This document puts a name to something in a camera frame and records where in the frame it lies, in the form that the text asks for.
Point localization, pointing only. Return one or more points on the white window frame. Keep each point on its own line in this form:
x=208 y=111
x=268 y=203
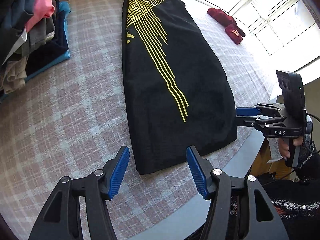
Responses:
x=262 y=21

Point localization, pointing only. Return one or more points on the person's right forearm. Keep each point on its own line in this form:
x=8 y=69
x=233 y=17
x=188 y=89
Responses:
x=308 y=155

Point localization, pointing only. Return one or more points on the stack of folded clothes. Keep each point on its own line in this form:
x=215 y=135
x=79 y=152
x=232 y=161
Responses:
x=37 y=37

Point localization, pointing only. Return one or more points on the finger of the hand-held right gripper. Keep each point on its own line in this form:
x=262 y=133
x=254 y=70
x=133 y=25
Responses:
x=246 y=111
x=247 y=121

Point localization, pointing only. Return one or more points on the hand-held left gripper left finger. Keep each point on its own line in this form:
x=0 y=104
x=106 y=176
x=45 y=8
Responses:
x=120 y=172

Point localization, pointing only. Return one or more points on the pink checked tablecloth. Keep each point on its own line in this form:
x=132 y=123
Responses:
x=75 y=117

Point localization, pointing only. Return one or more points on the maroon garment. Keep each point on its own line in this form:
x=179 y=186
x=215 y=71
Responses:
x=230 y=27

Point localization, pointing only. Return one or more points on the white cloth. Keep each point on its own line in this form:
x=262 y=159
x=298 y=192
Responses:
x=273 y=151

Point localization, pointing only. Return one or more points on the black shorts with yellow stripes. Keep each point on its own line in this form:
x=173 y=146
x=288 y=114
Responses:
x=187 y=80

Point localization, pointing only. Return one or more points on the person's black tweed jacket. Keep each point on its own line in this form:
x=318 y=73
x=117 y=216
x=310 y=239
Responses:
x=295 y=205

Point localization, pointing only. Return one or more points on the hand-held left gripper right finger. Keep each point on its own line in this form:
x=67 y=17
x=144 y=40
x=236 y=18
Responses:
x=197 y=172

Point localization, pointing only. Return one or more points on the person's right hand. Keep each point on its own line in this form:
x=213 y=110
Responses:
x=284 y=148

